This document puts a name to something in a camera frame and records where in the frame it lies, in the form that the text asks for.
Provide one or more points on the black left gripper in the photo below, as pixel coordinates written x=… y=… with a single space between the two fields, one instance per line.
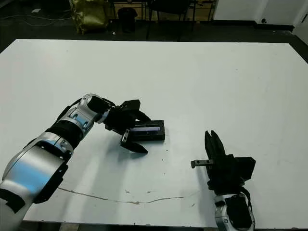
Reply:
x=119 y=120

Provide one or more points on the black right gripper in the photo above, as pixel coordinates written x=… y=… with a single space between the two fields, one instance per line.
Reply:
x=223 y=175

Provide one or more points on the black printed box lid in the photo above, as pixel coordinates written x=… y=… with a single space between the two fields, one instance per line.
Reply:
x=149 y=132

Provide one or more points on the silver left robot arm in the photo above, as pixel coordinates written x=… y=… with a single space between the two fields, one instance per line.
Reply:
x=36 y=168

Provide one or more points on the black waste bin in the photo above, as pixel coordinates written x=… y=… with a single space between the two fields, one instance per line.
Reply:
x=127 y=19

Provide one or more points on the yellowish plastic bag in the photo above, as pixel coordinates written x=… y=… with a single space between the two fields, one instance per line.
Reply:
x=90 y=16

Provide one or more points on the black mesh office chair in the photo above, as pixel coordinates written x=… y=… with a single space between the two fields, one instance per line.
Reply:
x=168 y=6

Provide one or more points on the white paper sheet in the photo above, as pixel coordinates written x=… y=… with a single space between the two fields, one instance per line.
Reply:
x=36 y=10

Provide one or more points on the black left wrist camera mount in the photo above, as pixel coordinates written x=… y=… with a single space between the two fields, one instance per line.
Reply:
x=131 y=104

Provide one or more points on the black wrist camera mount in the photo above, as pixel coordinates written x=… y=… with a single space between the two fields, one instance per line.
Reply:
x=131 y=104
x=246 y=168

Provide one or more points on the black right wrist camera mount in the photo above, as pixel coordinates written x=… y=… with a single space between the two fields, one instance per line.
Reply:
x=246 y=168

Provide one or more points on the small black wall knob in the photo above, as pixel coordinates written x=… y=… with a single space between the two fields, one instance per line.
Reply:
x=264 y=21

